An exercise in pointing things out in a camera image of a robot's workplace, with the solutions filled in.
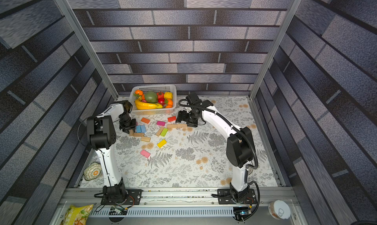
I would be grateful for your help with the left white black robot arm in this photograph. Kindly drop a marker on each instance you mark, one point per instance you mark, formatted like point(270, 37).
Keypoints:
point(101, 135)

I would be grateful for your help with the green snack bag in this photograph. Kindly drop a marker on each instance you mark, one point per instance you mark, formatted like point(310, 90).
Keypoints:
point(77, 215)

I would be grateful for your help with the natural wood block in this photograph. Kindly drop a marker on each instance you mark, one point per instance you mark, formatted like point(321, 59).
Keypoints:
point(182, 126)
point(159, 131)
point(172, 126)

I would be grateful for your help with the white lidded cup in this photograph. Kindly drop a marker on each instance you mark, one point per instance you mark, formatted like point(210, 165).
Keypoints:
point(279, 210)

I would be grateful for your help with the patterned ceramic bowl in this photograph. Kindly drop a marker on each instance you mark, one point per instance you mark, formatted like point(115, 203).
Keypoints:
point(93, 171)

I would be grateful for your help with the orange toy fruit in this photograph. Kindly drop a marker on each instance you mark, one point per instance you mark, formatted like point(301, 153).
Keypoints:
point(138, 93)

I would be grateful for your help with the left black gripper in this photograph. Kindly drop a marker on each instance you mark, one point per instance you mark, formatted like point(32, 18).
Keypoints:
point(125, 128)

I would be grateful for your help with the red block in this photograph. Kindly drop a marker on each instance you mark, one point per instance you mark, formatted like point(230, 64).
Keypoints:
point(172, 119)

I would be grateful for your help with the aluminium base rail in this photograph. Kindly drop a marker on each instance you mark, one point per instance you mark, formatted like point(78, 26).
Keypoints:
point(196, 206)

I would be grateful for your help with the wood block near blue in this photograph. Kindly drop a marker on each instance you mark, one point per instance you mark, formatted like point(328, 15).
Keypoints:
point(134, 134)

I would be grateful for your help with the green block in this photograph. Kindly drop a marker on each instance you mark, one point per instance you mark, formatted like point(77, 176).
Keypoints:
point(164, 132)

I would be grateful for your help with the white plastic basket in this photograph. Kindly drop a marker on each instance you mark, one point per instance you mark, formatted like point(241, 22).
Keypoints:
point(168, 107)

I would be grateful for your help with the orange block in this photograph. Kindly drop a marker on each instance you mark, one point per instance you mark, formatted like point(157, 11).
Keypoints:
point(145, 120)

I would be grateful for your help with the yellow toy pepper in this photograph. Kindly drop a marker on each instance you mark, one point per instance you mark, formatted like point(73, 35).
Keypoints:
point(168, 95)

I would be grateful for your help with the yellow block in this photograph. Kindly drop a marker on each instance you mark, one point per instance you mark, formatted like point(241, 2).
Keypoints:
point(162, 143)

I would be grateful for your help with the green toy mango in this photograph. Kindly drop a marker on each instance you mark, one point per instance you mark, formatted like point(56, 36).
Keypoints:
point(151, 97)

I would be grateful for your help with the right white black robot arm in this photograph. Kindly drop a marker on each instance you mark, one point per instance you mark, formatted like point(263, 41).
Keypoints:
point(240, 148)

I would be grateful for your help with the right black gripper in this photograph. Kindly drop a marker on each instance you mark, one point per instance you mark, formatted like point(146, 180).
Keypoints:
point(182, 117)

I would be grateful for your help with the pink block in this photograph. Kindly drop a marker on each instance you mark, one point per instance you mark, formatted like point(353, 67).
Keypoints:
point(145, 153)

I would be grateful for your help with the yellow toy banana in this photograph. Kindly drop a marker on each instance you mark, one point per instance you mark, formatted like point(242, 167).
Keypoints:
point(147, 106)

